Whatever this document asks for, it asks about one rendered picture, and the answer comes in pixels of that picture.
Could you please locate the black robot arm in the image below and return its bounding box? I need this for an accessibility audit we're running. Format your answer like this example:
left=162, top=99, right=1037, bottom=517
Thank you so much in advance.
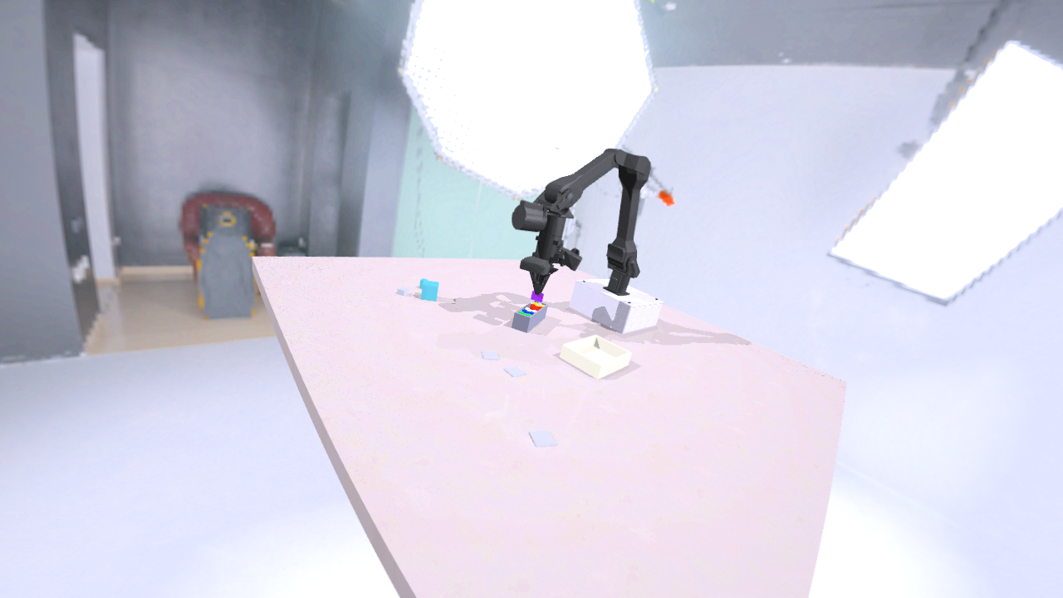
left=512, top=148, right=651, bottom=296

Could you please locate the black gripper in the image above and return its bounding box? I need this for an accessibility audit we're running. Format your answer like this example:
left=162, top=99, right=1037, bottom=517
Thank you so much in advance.
left=519, top=232, right=564, bottom=296

